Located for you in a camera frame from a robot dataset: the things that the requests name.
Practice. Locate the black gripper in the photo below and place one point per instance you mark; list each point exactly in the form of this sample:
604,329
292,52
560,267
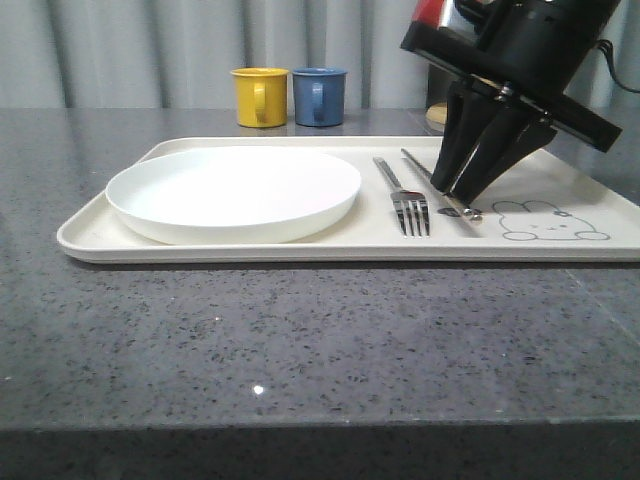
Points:
534,48

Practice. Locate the silver metal chopstick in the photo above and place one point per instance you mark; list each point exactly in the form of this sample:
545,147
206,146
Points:
440,192

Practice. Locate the silver metal fork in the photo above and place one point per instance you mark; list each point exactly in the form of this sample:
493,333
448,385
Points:
411,207

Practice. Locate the white round plate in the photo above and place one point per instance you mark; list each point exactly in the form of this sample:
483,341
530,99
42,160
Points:
234,195

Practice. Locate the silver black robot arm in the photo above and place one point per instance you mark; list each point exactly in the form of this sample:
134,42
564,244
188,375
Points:
512,61

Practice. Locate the wooden mug tree stand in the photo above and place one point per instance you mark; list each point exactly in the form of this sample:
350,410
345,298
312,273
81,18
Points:
436,116

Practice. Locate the beige rabbit serving tray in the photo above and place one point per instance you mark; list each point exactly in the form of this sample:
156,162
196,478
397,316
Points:
540,210

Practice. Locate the red enamel mug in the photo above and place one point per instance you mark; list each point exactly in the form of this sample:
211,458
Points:
428,12

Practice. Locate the blue enamel mug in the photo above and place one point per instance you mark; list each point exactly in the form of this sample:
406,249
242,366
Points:
319,96

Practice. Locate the yellow enamel mug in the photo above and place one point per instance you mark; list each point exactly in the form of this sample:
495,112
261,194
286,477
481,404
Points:
262,96

